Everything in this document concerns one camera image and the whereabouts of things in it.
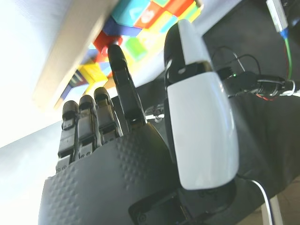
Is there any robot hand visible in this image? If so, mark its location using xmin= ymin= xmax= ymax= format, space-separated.
xmin=38 ymin=18 xmax=240 ymax=225

